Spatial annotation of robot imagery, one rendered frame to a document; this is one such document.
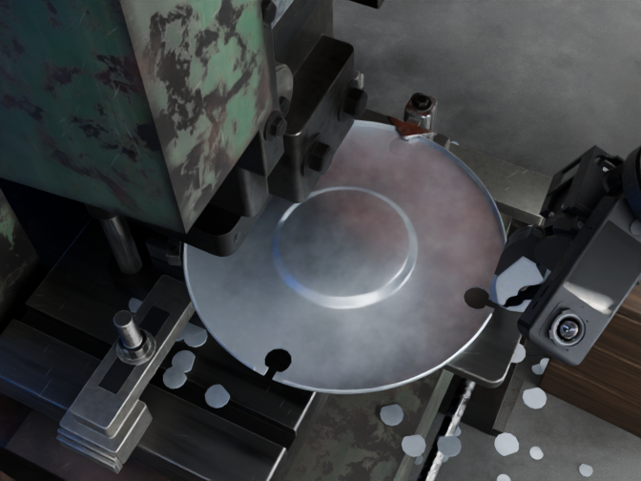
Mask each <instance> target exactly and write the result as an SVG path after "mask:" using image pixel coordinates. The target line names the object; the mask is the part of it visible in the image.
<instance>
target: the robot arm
mask: <svg viewBox="0 0 641 481"><path fill-rule="evenodd" d="M597 157H600V159H598V160H597V161H595V160H596V158H597ZM605 160H607V161H608V162H610V163H611V164H613V165H614V166H616V167H615V168H614V167H612V166H611V165H609V164H608V163H607V162H606V161H605ZM579 163H580V164H579ZM577 164H579V167H578V170H577V173H575V174H574V175H572V176H571V177H570V178H568V179H566V180H565V181H563V182H562V183H561V181H562V179H563V176H564V174H565V173H566V172H568V171H569V170H570V169H572V168H573V167H575V166H576V165H577ZM539 215H540V216H542V217H543V218H545V219H546V220H545V223H544V225H543V228H542V227H541V226H539V225H538V224H536V223H534V224H533V225H529V226H525V227H521V228H519V229H517V230H516V231H515V232H514V233H513V234H512V235H511V236H510V237H509V238H508V240H507V242H506V244H505V247H504V249H503V252H502V254H501V257H500V259H499V261H498V264H497V267H496V270H495V273H494V276H493V279H492V282H491V285H490V296H491V300H492V301H493V302H494V303H497V304H498V305H499V306H501V307H502V308H504V309H507V310H509V311H518V312H523V314H522V315H521V317H520V318H519V320H518V322H517V326H518V329H519V331H520V333H521V334H522V336H523V337H524V338H526V339H527V340H528V341H530V342H531V343H533V344H534V345H536V346H538V347H539V348H541V349H542V350H544V351H545V352H546V353H547V354H548V355H550V356H551V357H553V358H554V359H556V360H557V361H559V362H560V363H562V364H565V365H568V366H577V365H579V364H580V363H581V362H582V361H583V360H584V358H585V357H586V355H587V354H588V353H589V351H590V349H591V348H592V346H593V345H594V343H595V342H596V341H597V339H598V338H599V336H600V335H601V333H602V332H603V331H604V329H605V328H606V326H607V325H608V323H609V322H610V320H611V319H612V317H613V316H614V314H615V313H616V311H617V310H618V309H619V307H620V306H621V304H622V303H623V301H624V300H625V299H626V298H627V297H628V296H629V294H630V292H631V290H632V289H633V288H634V286H635V285H639V283H640V281H641V145H640V146H639V147H637V148H636V149H634V150H633V151H632V152H631V153H630V154H629V155H628V156H627V158H626V160H624V159H623V158H621V157H620V156H618V155H617V156H615V157H613V156H611V155H610V154H608V153H607V152H605V151H604V150H602V149H601V148H599V147H598V146H596V145H594V146H593V147H591V148H590V149H589V150H587V151H586V152H585V153H584V154H582V155H581V156H579V157H578V158H577V159H575V160H574V161H573V162H571V163H570V164H568V165H567V166H566V167H564V168H563V169H562V170H560V171H559V172H557V173H556V174H555V175H553V178H552V181H551V183H550V186H549V188H548V192H547V195H546V197H545V200H544V203H543V205H542V208H541V211H540V213H539ZM527 285H529V287H528V288H527V289H526V290H524V291H520V288H522V287H524V286H527Z"/></svg>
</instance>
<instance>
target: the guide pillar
mask: <svg viewBox="0 0 641 481"><path fill-rule="evenodd" d="M99 221H100V224H101V226H102V228H103V231H104V233H105V235H106V238H107V240H108V242H109V245H110V246H111V248H112V251H113V253H114V257H115V259H116V262H117V264H118V266H119V269H120V271H121V272H122V273H124V274H126V275H133V274H135V273H137V272H138V271H139V270H140V269H141V267H142V260H141V258H140V256H139V253H138V250H137V248H136V245H135V242H134V238H133V236H132V233H131V230H130V228H129V225H128V222H127V221H126V219H125V218H123V217H120V216H117V217H115V218H113V219H110V220H99Z"/></svg>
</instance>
